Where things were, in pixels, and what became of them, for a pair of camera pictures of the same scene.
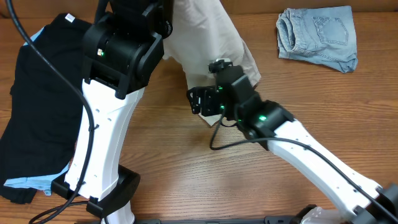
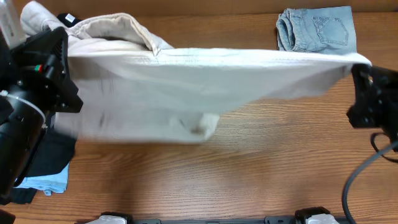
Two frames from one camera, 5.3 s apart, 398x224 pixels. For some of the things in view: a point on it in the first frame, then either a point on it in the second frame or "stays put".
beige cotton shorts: x=199 y=32 to x=133 y=87
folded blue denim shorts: x=325 y=35 stays put
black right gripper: x=208 y=96 to x=370 y=91
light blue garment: x=43 y=181 stays put
